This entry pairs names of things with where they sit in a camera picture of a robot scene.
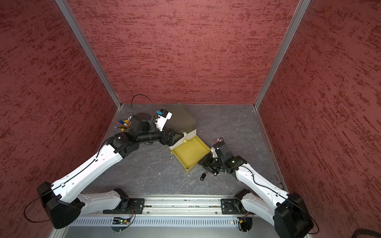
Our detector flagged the yellow bottom drawer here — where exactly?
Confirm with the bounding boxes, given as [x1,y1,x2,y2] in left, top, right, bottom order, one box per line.
[170,135,210,173]

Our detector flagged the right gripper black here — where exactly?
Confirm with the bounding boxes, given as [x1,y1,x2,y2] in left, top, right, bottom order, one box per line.
[197,153,225,174]

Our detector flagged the yellow pencil cup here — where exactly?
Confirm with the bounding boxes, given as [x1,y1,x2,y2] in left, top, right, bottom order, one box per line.
[119,120,130,132]

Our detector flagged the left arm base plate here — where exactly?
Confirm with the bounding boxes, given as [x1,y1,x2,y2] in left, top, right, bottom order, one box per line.
[103,198,145,215]

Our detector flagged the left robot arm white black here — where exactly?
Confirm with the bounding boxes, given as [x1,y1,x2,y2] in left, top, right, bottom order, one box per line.
[37,109,186,229]

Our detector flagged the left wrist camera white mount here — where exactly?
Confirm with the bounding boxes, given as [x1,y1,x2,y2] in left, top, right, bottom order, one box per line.
[155,109,172,131]

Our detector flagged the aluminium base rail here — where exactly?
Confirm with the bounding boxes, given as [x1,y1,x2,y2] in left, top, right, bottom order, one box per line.
[57,195,270,234]

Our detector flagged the white drawer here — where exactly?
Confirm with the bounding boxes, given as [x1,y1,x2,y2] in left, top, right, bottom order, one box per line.
[169,129,197,149]

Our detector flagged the pencils in cup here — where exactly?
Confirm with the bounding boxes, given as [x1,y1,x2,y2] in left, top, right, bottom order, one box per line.
[113,120,121,130]

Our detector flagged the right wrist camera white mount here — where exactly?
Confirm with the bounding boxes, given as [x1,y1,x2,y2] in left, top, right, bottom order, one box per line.
[210,147,218,158]

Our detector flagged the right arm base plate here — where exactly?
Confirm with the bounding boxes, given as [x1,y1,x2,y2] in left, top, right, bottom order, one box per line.
[220,198,247,215]

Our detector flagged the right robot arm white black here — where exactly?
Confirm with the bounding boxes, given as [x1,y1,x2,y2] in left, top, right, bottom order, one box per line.
[198,140,315,238]

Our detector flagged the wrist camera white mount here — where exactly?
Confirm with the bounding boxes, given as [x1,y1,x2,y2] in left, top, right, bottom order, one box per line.
[155,109,172,131]
[210,147,218,158]

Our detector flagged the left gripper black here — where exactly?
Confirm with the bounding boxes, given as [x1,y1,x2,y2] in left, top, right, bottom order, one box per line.
[138,124,184,147]

